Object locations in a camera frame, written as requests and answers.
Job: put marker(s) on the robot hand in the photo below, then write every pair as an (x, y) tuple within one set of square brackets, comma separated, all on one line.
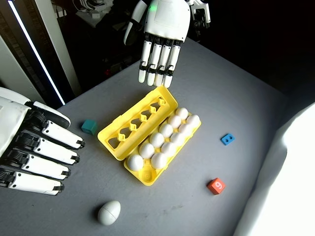
[(14, 115), (167, 19)]

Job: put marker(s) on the white toy egg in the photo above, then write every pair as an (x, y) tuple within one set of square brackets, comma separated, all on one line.
[(159, 160), (168, 149), (185, 129), (109, 213), (193, 121), (177, 138), (166, 130), (174, 121), (156, 139), (146, 150), (135, 162), (182, 113)]

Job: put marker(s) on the yellow egg carton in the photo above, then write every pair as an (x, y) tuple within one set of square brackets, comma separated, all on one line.
[(137, 127)]

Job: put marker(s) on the white panel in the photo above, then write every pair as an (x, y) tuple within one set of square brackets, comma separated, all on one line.
[(9, 71)]

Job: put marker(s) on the white light strip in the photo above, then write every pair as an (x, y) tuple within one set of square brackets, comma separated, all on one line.
[(37, 54)]

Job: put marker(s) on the white background equipment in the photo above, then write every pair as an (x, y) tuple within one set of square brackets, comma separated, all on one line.
[(92, 16)]

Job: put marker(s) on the teal cube block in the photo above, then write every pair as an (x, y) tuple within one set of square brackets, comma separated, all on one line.
[(89, 127)]

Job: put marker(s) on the grey table cloth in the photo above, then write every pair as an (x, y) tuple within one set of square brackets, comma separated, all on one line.
[(221, 98)]

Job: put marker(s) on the blue block with two holes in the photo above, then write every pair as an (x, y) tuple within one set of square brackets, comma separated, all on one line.
[(227, 139)]

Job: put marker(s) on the red cube with number nine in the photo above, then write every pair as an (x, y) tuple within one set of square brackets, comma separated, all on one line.
[(216, 186)]

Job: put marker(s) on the bright white sheet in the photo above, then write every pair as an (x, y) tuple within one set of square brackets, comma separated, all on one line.
[(295, 172)]

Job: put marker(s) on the white post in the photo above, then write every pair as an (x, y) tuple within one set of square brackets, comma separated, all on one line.
[(60, 49)]

